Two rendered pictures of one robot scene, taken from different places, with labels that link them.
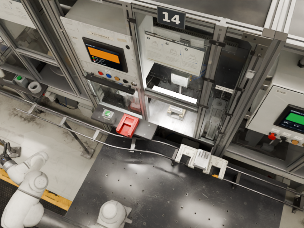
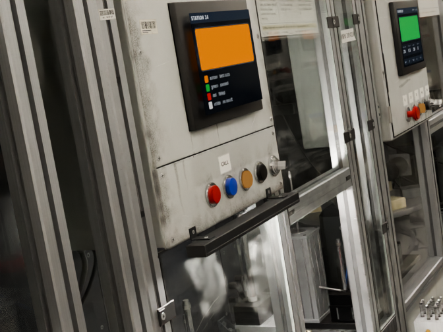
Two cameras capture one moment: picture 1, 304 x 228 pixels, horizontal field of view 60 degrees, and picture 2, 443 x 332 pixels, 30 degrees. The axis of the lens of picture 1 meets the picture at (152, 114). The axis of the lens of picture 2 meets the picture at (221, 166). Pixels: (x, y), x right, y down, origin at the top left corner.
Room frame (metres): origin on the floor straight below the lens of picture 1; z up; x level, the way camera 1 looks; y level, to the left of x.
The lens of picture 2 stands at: (1.04, 1.62, 1.64)
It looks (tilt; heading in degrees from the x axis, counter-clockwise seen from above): 8 degrees down; 271
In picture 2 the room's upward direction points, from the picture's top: 9 degrees counter-clockwise
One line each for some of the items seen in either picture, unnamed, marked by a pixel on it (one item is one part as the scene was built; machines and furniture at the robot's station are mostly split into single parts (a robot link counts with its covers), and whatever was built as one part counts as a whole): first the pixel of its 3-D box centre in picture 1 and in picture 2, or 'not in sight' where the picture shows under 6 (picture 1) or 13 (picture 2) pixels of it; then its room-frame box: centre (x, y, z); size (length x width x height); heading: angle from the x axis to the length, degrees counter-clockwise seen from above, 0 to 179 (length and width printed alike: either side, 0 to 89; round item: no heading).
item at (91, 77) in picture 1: (109, 83); (245, 216); (1.03, 0.25, 1.37); 0.36 x 0.04 x 0.04; 61
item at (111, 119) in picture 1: (109, 116); not in sight; (1.00, 0.33, 0.97); 0.08 x 0.08 x 0.12; 61
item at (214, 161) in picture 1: (201, 162); not in sight; (0.58, -0.33, 0.84); 0.36 x 0.14 x 0.10; 61
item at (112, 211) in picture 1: (111, 213); not in sight; (0.29, 0.36, 0.85); 0.18 x 0.16 x 0.22; 152
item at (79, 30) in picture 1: (112, 43); (153, 89); (1.15, 0.19, 1.60); 0.42 x 0.29 x 0.46; 61
